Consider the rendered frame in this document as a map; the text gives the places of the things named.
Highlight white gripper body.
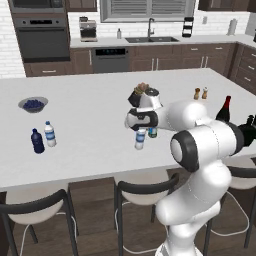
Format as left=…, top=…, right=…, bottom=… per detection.
left=124, top=108, right=160, bottom=132

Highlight white plastic bottle blue label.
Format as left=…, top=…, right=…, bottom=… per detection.
left=44, top=120, right=58, bottom=148
left=134, top=127, right=148, bottom=151

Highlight steel dishwasher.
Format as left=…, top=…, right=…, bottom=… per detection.
left=91, top=46, right=130, bottom=74

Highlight brown lower cupboards run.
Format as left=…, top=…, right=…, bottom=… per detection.
left=69, top=42, right=238, bottom=76

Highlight dark sink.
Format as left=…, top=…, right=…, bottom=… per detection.
left=125, top=36, right=180, bottom=44

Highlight dark blue plastic bottle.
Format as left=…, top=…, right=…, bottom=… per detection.
left=30, top=128, right=46, bottom=155

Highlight dark sink tap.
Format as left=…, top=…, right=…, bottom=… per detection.
left=147, top=17, right=156, bottom=38

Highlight brown drawer under oven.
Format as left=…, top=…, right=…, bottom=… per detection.
left=24, top=61, right=74, bottom=78

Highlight dark red glass wine bottle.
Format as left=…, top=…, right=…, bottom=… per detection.
left=215, top=95, right=232, bottom=123

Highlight blueberries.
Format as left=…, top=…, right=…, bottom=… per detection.
left=23, top=99, right=45, bottom=111

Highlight silver coffee machine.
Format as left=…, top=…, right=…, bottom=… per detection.
left=79, top=16, right=99, bottom=43

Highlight grey bowl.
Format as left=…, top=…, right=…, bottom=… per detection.
left=18, top=96, right=49, bottom=114

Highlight black and white stand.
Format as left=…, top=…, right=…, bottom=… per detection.
left=181, top=16, right=195, bottom=38

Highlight window with grey blinds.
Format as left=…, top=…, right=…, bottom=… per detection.
left=99, top=0, right=197, bottom=23

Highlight brown upper cupboard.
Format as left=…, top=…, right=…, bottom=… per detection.
left=65, top=0, right=98, bottom=13
left=198, top=0, right=256, bottom=13

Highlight brown side cupboards run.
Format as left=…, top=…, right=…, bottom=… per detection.
left=228, top=43, right=256, bottom=96

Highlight steel microwave oven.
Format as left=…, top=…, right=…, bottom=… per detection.
left=8, top=0, right=66, bottom=15

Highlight steel wall oven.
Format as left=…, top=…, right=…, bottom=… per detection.
left=12, top=14, right=71, bottom=64

